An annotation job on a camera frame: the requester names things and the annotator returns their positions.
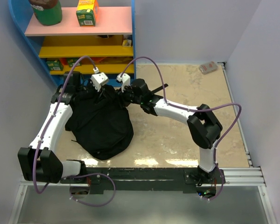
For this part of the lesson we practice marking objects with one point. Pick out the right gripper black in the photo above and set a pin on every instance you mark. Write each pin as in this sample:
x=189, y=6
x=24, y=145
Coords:
x=122, y=94

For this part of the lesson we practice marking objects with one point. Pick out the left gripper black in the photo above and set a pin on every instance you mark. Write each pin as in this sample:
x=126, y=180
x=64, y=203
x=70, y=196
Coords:
x=98, y=95

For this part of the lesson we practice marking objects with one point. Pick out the black student backpack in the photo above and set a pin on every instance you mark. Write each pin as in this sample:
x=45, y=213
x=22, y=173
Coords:
x=101, y=127

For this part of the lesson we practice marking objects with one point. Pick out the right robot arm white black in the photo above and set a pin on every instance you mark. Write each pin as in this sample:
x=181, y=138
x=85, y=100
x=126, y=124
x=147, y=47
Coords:
x=204, y=127

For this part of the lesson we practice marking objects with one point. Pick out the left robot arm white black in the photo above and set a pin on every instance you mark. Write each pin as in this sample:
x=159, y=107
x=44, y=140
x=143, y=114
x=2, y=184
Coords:
x=38, y=161

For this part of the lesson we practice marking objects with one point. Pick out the green brown bag on shelf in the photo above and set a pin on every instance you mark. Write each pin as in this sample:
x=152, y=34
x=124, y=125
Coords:
x=47, y=12

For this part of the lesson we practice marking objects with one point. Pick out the orange snack packet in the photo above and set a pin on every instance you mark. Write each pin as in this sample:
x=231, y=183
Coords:
x=98, y=59

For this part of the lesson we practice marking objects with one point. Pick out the green small box right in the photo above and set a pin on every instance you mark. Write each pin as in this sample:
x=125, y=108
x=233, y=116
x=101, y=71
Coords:
x=71, y=61

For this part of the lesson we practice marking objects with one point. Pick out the green small box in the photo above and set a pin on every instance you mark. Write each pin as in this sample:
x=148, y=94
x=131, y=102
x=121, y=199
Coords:
x=54, y=65
x=71, y=61

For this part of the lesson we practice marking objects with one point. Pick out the green small box left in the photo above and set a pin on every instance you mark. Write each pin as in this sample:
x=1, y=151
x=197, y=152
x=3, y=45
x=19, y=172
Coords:
x=54, y=65

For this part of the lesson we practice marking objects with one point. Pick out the blue shelf unit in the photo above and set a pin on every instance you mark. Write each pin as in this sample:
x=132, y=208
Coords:
x=69, y=40

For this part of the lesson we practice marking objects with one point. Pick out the small yellow white box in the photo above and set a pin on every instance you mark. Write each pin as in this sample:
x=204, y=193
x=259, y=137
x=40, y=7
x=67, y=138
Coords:
x=127, y=43

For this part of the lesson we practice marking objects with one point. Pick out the yellow green box on shelf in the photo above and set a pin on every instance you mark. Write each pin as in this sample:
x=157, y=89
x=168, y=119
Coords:
x=87, y=13

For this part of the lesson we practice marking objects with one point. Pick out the grey red packet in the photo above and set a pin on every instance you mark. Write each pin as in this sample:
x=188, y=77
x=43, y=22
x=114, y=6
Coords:
x=208, y=67

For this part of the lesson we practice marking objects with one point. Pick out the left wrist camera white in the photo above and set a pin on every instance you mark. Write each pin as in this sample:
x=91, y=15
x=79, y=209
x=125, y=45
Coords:
x=98, y=79

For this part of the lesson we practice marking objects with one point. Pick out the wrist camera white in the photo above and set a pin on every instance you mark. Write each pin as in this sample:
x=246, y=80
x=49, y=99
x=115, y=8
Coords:
x=98, y=79
x=124, y=79

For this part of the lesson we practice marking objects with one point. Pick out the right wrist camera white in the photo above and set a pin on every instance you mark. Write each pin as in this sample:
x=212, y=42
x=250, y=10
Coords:
x=124, y=79

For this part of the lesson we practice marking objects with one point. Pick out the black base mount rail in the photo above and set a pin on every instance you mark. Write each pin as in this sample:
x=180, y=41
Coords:
x=186, y=180

